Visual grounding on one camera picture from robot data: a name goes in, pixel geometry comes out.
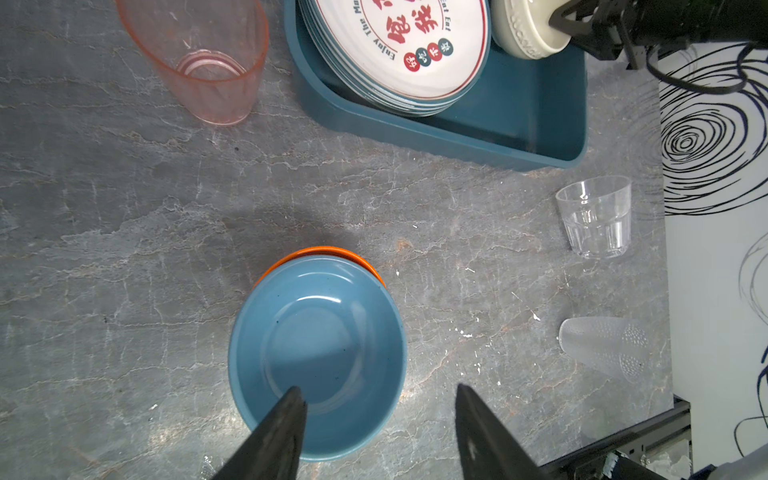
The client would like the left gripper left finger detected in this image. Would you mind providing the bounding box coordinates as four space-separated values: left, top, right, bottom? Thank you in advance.
212 386 308 480

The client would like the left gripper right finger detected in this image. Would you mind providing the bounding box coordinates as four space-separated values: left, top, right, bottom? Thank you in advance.
455 383 546 480

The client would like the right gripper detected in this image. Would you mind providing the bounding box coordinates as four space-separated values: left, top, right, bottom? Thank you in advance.
548 0 642 66

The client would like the cream bowl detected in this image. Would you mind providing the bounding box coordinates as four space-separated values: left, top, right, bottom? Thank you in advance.
490 0 571 60

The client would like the blue bowl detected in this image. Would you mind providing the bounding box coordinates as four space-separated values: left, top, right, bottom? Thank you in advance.
228 255 408 462

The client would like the clear glass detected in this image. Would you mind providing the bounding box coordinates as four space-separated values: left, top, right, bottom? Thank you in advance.
555 175 632 260
558 317 651 383

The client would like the orange bowl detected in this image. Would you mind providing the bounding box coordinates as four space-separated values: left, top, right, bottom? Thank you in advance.
253 245 387 287

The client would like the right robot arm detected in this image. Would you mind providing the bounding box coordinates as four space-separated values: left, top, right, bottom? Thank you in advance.
548 0 767 70

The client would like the teal plastic bin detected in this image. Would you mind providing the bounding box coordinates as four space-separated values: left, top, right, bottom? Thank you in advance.
283 1 588 172

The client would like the pink plastic cup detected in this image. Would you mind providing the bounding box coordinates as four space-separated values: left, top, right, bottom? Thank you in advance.
116 0 269 126

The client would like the black front rail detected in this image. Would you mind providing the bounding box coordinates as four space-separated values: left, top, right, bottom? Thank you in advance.
540 397 692 479

